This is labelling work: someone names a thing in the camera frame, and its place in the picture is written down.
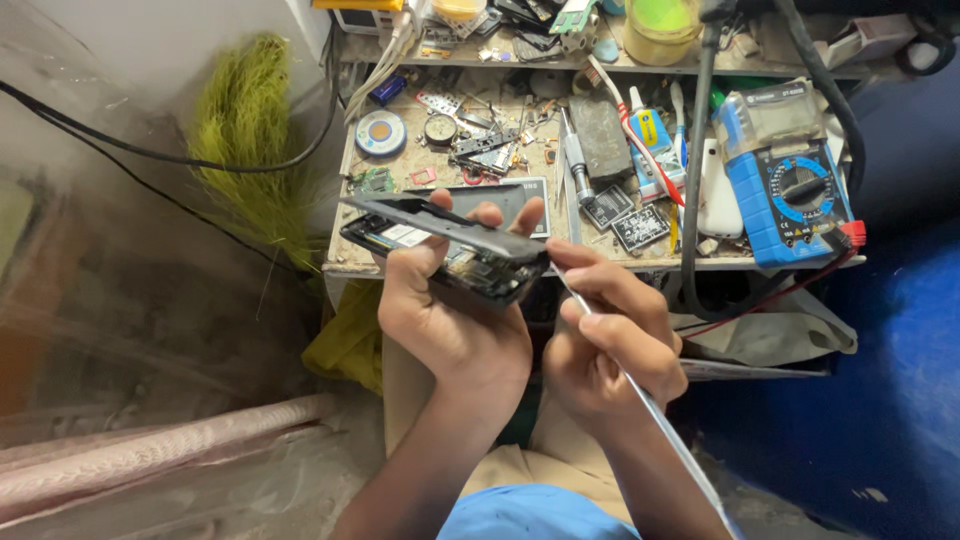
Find person's right hand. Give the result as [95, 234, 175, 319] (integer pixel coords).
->
[541, 238, 689, 445]

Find person's left hand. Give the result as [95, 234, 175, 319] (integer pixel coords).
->
[376, 187, 549, 421]

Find thin metal pry tool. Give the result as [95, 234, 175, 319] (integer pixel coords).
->
[549, 261, 744, 540]

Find black smartphone body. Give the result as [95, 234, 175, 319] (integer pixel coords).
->
[339, 213, 551, 310]

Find dark grey phone back cover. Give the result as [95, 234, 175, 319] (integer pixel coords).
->
[339, 195, 551, 264]

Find yellow cloth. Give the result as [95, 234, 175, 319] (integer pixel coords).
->
[300, 278, 386, 396]

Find grey-screened smartphone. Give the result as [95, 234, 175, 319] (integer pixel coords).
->
[408, 175, 554, 240]

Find small black labelled battery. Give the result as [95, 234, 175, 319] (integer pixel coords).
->
[610, 203, 673, 255]
[580, 184, 637, 232]

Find grey cloth bag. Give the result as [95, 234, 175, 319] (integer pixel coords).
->
[666, 283, 860, 370]

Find person's blue shirt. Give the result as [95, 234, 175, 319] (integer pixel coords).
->
[437, 483, 642, 540]

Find metal tweezers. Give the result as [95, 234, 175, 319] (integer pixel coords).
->
[555, 135, 584, 246]

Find green circuit board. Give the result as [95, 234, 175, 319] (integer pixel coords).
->
[345, 165, 398, 198]

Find worn wooden work shelf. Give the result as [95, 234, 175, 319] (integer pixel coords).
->
[321, 22, 871, 384]

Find red probe lead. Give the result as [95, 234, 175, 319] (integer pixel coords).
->
[681, 220, 868, 341]

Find heap of small phone parts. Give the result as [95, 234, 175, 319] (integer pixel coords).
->
[414, 69, 562, 186]

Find white phone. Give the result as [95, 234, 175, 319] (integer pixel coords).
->
[696, 138, 746, 240]

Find silver screwdriver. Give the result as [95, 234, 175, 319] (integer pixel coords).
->
[560, 108, 598, 208]

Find glue tube with blue label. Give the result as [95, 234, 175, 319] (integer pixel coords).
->
[627, 85, 688, 204]

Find white and red toothbrush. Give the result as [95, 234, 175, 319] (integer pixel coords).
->
[586, 54, 687, 209]

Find grey rectangular block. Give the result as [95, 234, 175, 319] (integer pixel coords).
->
[567, 94, 636, 182]

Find blue digital multimeter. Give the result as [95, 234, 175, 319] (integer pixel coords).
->
[712, 78, 868, 270]

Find white pen-shaped tool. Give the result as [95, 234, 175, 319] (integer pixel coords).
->
[669, 80, 689, 168]

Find green grass broom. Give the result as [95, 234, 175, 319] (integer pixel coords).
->
[184, 33, 321, 276]

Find shelf clutter of phone parts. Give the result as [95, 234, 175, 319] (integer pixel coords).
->
[312, 0, 624, 66]

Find pink woven roll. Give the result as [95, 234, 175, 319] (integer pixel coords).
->
[0, 393, 340, 528]

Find clear plastic sheet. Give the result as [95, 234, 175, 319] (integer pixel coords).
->
[0, 0, 335, 459]

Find yellow plastic jar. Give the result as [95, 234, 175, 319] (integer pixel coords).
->
[621, 0, 707, 68]

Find black tape roll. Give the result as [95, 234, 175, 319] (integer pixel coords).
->
[894, 18, 959, 78]

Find solder wire spool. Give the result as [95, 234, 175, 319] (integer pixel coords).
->
[354, 109, 408, 158]

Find thick black cable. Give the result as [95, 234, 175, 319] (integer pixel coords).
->
[772, 0, 868, 198]
[678, 0, 798, 324]

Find bundle of white cables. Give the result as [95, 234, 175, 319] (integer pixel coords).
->
[342, 6, 416, 126]

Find thin black wall cable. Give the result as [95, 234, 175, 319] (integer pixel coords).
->
[0, 81, 303, 277]
[0, 30, 343, 176]

